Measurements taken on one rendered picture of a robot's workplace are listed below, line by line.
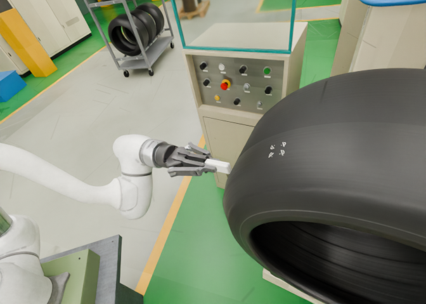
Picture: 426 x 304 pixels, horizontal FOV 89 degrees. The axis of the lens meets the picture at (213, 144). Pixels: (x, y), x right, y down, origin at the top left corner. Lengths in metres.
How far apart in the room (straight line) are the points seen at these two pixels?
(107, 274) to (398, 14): 1.34
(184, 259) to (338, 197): 1.61
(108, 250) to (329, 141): 1.18
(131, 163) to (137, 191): 0.10
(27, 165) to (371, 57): 0.86
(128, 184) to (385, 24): 0.77
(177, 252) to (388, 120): 1.70
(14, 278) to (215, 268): 1.15
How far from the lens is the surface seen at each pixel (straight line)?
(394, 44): 0.63
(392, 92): 0.42
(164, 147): 0.67
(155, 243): 1.97
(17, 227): 1.16
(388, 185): 0.32
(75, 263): 1.26
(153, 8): 4.74
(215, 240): 1.84
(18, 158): 0.73
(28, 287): 1.10
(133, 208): 0.80
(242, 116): 1.29
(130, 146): 0.75
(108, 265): 1.29
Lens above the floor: 1.70
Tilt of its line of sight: 45 degrees down
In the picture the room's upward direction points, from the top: 13 degrees counter-clockwise
